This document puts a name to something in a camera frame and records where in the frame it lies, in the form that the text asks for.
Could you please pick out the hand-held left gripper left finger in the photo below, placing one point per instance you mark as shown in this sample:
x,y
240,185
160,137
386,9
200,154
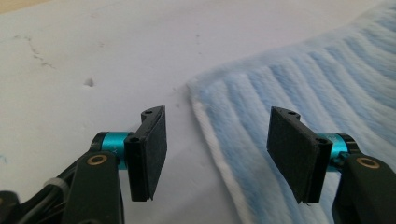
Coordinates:
x,y
146,155

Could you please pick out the blue striped towel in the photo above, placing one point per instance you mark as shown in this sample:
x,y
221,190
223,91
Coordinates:
x,y
295,77

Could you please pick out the wooden table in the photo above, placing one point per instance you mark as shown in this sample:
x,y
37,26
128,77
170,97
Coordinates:
x,y
12,4

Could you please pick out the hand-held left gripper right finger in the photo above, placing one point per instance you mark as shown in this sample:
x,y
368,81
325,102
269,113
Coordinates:
x,y
295,149

